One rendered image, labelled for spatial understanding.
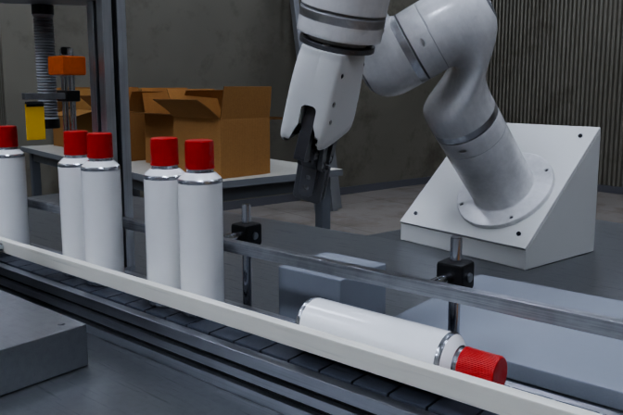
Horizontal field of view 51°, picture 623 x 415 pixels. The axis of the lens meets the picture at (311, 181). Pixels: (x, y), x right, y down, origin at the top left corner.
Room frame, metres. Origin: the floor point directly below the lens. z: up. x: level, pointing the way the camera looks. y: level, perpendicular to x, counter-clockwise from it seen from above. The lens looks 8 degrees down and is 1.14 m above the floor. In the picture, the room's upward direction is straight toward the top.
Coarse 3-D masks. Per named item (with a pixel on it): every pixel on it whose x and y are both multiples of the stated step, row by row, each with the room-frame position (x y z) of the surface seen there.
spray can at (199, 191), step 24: (192, 144) 0.74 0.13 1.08; (192, 168) 0.74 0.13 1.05; (192, 192) 0.73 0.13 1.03; (216, 192) 0.74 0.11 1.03; (192, 216) 0.73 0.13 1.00; (216, 216) 0.74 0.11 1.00; (192, 240) 0.73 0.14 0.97; (216, 240) 0.74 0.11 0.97; (192, 264) 0.73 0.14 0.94; (216, 264) 0.74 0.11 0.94; (192, 288) 0.73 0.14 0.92; (216, 288) 0.74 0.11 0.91
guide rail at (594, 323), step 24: (288, 264) 0.71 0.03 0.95; (312, 264) 0.69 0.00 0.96; (336, 264) 0.67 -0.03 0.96; (408, 288) 0.62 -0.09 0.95; (432, 288) 0.60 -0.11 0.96; (456, 288) 0.58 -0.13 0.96; (504, 312) 0.55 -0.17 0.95; (528, 312) 0.54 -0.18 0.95; (552, 312) 0.53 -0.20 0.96; (576, 312) 0.52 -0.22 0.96
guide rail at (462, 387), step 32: (32, 256) 0.92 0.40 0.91; (64, 256) 0.88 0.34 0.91; (128, 288) 0.78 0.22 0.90; (160, 288) 0.74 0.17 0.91; (224, 320) 0.67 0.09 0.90; (256, 320) 0.64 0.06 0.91; (320, 352) 0.59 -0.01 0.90; (352, 352) 0.56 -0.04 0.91; (384, 352) 0.55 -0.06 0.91; (416, 384) 0.52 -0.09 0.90; (448, 384) 0.50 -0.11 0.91; (480, 384) 0.49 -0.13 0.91
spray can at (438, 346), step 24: (312, 312) 0.63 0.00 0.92; (336, 312) 0.62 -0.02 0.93; (360, 312) 0.61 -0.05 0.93; (360, 336) 0.58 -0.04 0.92; (384, 336) 0.57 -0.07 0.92; (408, 336) 0.56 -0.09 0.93; (432, 336) 0.55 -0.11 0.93; (456, 336) 0.55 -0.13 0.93; (432, 360) 0.53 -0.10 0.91; (456, 360) 0.53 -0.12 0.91; (480, 360) 0.52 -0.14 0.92; (504, 360) 0.53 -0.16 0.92
